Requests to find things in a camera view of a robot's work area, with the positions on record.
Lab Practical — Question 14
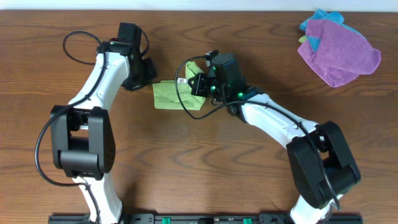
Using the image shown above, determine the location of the green microfiber cloth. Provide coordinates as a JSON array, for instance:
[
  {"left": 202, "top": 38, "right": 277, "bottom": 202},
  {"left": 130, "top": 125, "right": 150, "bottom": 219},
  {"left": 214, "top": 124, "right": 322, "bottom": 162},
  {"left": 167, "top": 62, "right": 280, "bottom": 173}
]
[{"left": 152, "top": 62, "right": 205, "bottom": 110}]

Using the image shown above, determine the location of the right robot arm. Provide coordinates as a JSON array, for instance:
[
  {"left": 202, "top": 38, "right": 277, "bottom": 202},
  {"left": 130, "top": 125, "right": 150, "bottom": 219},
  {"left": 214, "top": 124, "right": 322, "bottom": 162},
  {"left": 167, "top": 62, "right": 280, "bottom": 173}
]
[{"left": 188, "top": 50, "right": 363, "bottom": 223}]

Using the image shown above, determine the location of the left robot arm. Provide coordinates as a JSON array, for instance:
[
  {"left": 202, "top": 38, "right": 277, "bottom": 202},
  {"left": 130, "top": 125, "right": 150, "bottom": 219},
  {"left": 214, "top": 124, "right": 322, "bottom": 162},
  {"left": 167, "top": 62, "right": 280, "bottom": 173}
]
[{"left": 48, "top": 22, "right": 157, "bottom": 223}]

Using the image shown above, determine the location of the purple microfiber cloth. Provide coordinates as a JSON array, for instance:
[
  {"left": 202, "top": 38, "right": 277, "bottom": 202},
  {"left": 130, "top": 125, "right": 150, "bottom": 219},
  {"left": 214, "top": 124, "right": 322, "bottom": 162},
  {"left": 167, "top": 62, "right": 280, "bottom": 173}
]
[{"left": 297, "top": 21, "right": 381, "bottom": 88}]

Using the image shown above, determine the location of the blue microfiber cloth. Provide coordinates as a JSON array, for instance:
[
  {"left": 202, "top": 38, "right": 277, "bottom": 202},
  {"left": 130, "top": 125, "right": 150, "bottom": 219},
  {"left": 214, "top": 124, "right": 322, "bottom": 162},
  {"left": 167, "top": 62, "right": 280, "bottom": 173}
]
[{"left": 299, "top": 9, "right": 364, "bottom": 52}]

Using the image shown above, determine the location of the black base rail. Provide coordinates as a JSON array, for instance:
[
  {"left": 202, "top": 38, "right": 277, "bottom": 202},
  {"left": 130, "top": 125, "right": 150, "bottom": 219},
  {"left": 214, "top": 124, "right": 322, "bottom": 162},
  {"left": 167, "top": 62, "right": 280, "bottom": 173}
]
[{"left": 48, "top": 213, "right": 363, "bottom": 224}]

